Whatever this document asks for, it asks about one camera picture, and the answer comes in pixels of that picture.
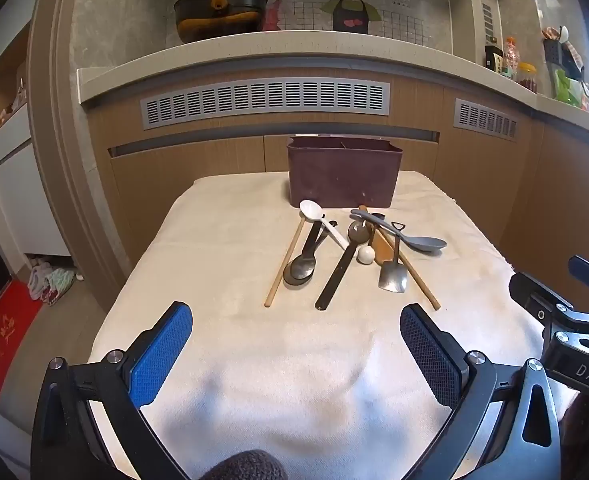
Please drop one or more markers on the jar with yellow lid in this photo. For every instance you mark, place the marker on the jar with yellow lid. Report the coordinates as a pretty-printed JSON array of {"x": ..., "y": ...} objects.
[{"x": 526, "y": 79}]

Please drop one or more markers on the patterned slippers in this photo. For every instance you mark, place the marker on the patterned slippers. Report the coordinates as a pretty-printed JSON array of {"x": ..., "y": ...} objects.
[{"x": 49, "y": 280}]

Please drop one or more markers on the white towel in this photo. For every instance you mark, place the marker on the white towel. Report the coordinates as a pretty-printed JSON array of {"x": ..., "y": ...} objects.
[{"x": 254, "y": 360}]

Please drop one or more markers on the grey knit cloth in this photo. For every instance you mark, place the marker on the grey knit cloth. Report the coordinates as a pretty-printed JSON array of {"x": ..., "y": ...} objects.
[{"x": 247, "y": 467}]

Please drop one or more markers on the small metal shovel spoon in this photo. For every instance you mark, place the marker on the small metal shovel spoon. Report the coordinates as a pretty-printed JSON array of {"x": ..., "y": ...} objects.
[{"x": 393, "y": 277}]

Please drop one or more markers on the maroon plastic utensil holder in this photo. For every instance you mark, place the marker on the maroon plastic utensil holder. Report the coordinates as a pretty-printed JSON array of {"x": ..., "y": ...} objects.
[{"x": 344, "y": 175}]

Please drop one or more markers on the wooden kitchen cabinet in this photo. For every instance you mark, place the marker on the wooden kitchen cabinet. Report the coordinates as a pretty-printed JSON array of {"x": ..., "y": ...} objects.
[{"x": 199, "y": 155}]

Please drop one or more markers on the white wall cabinet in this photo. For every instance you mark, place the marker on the white wall cabinet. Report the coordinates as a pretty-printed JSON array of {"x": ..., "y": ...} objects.
[{"x": 24, "y": 200}]

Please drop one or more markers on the small white round utensil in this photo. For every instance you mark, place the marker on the small white round utensil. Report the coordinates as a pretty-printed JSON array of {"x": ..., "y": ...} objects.
[{"x": 365, "y": 255}]

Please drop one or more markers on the wooden chopstick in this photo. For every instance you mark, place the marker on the wooden chopstick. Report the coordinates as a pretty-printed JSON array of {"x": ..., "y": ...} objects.
[
  {"x": 419, "y": 280},
  {"x": 284, "y": 270}
]

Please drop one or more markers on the dark seasoning packet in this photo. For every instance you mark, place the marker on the dark seasoning packet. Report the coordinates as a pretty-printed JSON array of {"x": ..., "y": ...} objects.
[{"x": 493, "y": 57}]

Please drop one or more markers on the beige kitchen countertop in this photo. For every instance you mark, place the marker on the beige kitchen countertop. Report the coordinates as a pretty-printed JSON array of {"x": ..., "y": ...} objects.
[{"x": 274, "y": 55}]

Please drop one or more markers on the grey plastic spoon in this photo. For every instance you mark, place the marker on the grey plastic spoon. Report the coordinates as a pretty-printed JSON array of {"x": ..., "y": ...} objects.
[{"x": 424, "y": 244}]

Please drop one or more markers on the grey wall switch panel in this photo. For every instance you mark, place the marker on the grey wall switch panel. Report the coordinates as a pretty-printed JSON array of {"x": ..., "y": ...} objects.
[{"x": 487, "y": 20}]

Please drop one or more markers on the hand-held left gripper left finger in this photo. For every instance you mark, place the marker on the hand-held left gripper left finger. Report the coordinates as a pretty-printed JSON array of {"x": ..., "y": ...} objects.
[{"x": 162, "y": 355}]

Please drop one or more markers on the clear bottle with orange cap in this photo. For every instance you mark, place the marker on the clear bottle with orange cap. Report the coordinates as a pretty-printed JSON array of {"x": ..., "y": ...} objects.
[{"x": 510, "y": 57}]

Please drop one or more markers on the dark metal spoon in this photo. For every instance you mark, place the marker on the dark metal spoon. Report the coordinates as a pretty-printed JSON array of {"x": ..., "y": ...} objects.
[{"x": 303, "y": 264}]

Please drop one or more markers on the white plastic spoon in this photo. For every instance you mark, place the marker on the white plastic spoon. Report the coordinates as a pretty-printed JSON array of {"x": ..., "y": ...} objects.
[{"x": 310, "y": 209}]

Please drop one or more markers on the short grey vent grille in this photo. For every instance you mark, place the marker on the short grey vent grille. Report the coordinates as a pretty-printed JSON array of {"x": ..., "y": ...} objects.
[{"x": 484, "y": 119}]

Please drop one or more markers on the wooden spoon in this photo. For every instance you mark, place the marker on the wooden spoon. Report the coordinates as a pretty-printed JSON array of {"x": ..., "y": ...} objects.
[{"x": 382, "y": 250}]

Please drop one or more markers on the glossy black spoon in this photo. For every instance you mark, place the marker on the glossy black spoon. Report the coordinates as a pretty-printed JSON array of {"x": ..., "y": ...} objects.
[{"x": 293, "y": 281}]

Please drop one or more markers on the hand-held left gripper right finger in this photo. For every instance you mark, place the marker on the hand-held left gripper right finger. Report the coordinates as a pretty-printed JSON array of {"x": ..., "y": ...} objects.
[{"x": 432, "y": 355}]

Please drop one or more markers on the long grey vent grille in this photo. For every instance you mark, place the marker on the long grey vent grille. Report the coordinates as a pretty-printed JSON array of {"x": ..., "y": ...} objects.
[{"x": 264, "y": 102}]

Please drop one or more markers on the green plastic bag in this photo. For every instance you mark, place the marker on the green plastic bag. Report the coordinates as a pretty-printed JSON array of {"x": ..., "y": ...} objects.
[{"x": 566, "y": 87}]

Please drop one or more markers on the black wok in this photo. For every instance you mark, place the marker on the black wok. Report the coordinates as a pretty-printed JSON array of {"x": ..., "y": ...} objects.
[{"x": 234, "y": 15}]

